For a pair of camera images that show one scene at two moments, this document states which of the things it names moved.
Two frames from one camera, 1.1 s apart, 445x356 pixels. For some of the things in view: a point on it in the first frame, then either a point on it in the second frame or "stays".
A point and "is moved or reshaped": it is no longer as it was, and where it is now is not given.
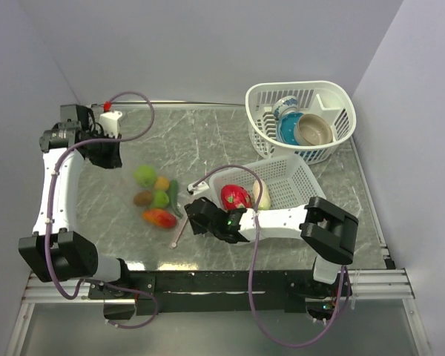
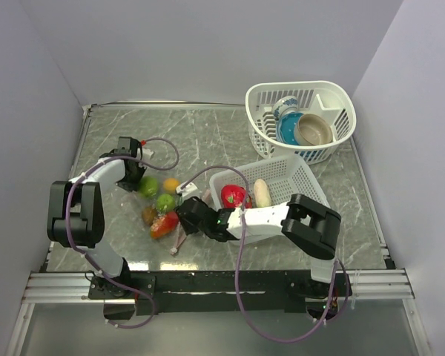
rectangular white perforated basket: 291,181 stays
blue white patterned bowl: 283,105 stays
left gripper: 113,160 -> 133,186
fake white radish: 265,202 stays
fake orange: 162,182 -> 170,184
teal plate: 287,127 stays
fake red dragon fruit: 234,196 stays
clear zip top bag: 155,205 is moved or reshaped
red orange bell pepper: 162,219 -> 163,225
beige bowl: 311,130 stays
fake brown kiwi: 143,199 -> 148,214
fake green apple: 145,176 is moved or reshaped
